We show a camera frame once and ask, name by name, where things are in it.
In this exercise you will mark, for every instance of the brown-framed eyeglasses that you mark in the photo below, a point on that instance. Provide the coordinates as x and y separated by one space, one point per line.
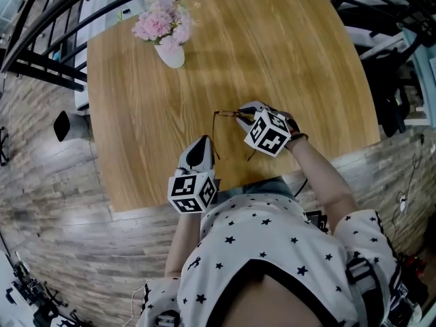
225 113

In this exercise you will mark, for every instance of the black metal railing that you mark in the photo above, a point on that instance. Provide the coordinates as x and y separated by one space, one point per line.
68 83

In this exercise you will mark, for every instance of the grey denim shorts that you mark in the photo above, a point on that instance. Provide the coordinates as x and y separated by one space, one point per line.
265 187

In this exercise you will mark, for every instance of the person's left forearm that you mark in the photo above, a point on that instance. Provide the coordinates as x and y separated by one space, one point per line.
182 247

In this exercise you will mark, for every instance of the person's right hand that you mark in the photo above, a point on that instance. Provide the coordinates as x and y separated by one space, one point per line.
295 128

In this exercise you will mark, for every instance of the black tripod equipment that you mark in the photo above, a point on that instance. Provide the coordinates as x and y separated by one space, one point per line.
41 305

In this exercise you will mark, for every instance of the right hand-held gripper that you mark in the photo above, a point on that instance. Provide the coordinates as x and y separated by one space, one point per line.
269 135

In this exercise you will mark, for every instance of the person's right forearm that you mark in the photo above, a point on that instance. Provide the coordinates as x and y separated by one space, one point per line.
320 182

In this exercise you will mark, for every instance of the grey bin with black lid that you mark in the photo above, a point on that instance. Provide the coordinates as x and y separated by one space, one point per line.
62 126

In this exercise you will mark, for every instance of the black office chair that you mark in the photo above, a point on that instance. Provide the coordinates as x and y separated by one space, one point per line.
2 148

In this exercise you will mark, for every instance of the white power adapter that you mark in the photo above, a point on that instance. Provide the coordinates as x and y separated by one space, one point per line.
403 205

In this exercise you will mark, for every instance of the white ceramic vase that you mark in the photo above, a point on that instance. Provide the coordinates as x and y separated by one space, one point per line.
172 58

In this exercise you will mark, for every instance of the light blue desk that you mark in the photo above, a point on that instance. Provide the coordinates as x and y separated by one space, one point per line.
427 80

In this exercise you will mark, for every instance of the pink flower bouquet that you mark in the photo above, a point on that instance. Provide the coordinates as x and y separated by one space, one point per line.
156 24

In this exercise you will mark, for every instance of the black waist pack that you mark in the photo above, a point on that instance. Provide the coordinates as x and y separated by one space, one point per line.
316 220

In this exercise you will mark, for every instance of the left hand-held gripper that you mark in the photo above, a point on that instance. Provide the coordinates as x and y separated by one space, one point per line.
190 189

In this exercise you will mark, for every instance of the white star-print shirt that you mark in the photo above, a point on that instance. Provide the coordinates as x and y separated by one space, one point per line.
259 250

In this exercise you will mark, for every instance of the black chair with dark clothes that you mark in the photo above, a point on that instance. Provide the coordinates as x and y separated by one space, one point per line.
395 114

